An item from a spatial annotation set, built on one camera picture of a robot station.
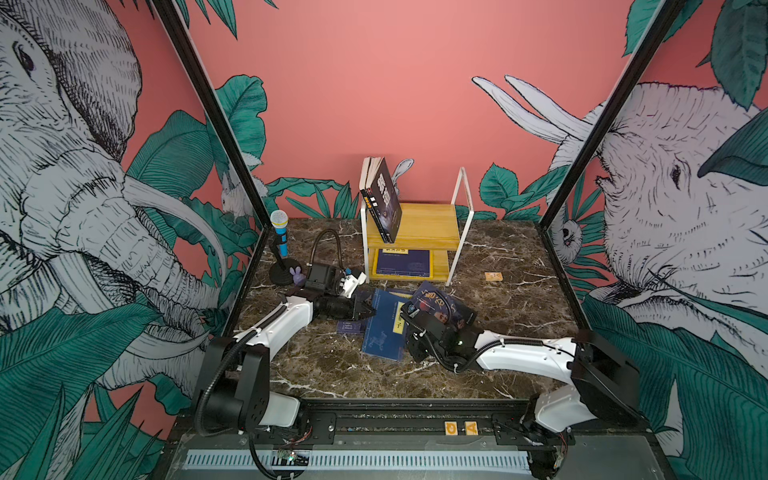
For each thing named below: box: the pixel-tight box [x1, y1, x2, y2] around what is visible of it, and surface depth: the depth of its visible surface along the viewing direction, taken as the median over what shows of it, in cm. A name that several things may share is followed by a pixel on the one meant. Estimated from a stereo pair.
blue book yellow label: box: [376, 248, 430, 277], surface depth 104 cm
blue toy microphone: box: [270, 209, 289, 257], surface depth 91 cm
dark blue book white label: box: [363, 288, 411, 361], surface depth 85 cm
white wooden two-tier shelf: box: [360, 167, 475, 287], surface depth 98 cm
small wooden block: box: [484, 272, 503, 281], surface depth 106 cm
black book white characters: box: [359, 157, 403, 244], surface depth 81 cm
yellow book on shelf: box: [371, 248, 434, 281], surface depth 103 cm
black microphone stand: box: [269, 236, 301, 286], surface depth 103 cm
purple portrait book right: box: [411, 281, 478, 330], surface depth 95 cm
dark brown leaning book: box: [359, 156, 384, 229], surface depth 79 cm
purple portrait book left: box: [337, 320, 364, 334], surface depth 92 cm
